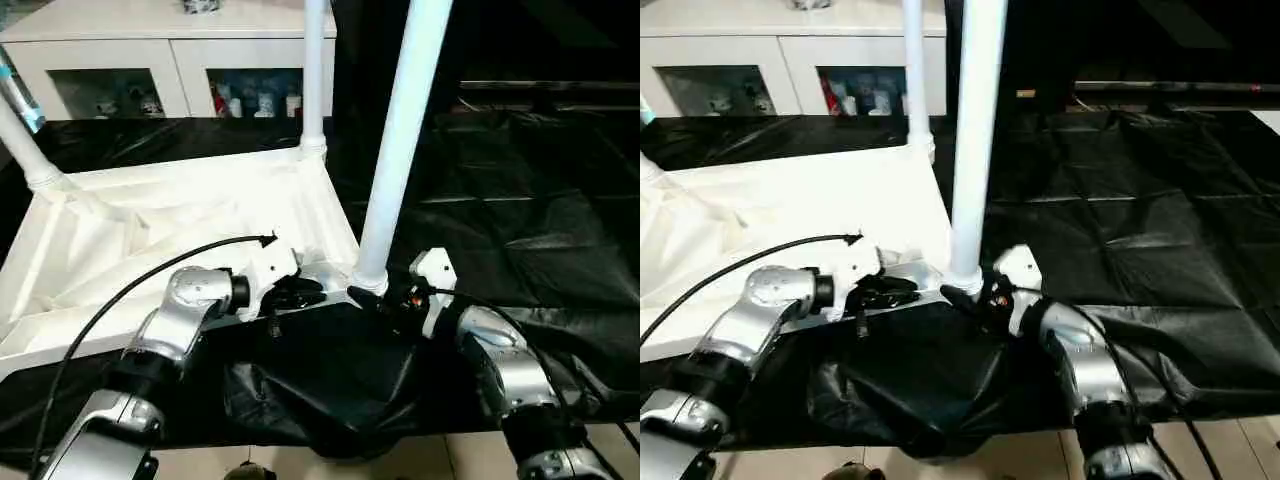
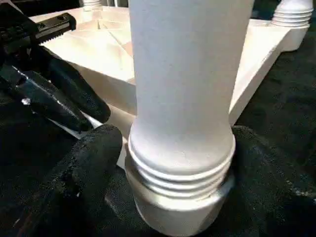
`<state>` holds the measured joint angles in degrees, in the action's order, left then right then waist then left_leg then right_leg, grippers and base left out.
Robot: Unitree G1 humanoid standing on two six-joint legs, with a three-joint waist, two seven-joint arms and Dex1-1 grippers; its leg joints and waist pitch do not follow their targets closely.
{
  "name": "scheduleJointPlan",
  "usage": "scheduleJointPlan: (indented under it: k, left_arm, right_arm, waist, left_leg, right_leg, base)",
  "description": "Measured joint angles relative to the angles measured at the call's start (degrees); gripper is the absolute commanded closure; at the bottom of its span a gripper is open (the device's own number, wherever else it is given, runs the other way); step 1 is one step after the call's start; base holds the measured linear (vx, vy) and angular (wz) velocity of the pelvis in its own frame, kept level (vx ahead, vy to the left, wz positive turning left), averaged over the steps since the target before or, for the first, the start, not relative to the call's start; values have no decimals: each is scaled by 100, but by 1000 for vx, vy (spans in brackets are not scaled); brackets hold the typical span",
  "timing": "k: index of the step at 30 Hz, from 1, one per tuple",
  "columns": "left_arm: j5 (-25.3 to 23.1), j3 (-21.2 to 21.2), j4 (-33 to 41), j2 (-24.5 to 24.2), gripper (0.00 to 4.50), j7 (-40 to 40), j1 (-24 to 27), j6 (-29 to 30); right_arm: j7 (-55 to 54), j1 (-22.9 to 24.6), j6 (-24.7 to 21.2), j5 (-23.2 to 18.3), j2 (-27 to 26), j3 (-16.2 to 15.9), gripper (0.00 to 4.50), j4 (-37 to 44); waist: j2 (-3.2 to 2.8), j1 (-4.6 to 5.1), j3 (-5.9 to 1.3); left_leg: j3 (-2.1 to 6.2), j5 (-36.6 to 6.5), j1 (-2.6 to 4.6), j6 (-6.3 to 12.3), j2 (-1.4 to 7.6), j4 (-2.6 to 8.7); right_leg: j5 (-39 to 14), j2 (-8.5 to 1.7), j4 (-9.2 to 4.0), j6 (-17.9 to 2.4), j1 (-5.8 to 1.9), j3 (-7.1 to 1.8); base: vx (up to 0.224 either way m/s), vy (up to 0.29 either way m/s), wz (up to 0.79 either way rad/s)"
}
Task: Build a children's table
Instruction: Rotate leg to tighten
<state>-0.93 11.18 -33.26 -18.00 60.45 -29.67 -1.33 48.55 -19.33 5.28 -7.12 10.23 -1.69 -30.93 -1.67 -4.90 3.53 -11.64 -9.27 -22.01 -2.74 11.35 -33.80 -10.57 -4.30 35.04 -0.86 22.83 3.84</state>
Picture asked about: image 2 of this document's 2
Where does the black work mat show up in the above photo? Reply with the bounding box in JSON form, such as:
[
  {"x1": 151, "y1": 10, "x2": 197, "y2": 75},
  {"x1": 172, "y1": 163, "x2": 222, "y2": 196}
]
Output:
[{"x1": 0, "y1": 0, "x2": 316, "y2": 237}]

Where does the white plastic table top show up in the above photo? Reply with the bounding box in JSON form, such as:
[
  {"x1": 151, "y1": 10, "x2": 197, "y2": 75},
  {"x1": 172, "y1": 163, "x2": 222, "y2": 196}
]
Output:
[{"x1": 28, "y1": 5, "x2": 311, "y2": 232}]

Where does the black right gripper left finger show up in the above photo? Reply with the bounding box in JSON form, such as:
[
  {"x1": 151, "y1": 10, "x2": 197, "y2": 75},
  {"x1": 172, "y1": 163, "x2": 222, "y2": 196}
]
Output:
[{"x1": 13, "y1": 124, "x2": 123, "y2": 237}]

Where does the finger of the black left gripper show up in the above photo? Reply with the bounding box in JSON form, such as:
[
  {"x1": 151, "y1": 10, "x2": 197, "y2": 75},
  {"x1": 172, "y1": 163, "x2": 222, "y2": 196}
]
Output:
[{"x1": 0, "y1": 63, "x2": 92, "y2": 132}]

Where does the white plastic table leg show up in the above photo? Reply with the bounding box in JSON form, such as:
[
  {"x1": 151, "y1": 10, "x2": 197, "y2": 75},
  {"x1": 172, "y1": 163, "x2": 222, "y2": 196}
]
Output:
[
  {"x1": 83, "y1": 0, "x2": 103, "y2": 12},
  {"x1": 127, "y1": 0, "x2": 255, "y2": 198},
  {"x1": 271, "y1": 0, "x2": 314, "y2": 28}
]

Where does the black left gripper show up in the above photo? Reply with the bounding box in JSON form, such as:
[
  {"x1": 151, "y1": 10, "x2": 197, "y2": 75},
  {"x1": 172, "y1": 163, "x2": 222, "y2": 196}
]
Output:
[{"x1": 0, "y1": 0, "x2": 111, "y2": 123}]

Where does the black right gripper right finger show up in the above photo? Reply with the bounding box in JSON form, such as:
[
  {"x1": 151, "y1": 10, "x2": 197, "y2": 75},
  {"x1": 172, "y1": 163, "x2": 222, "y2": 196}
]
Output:
[{"x1": 231, "y1": 125, "x2": 316, "y2": 237}]

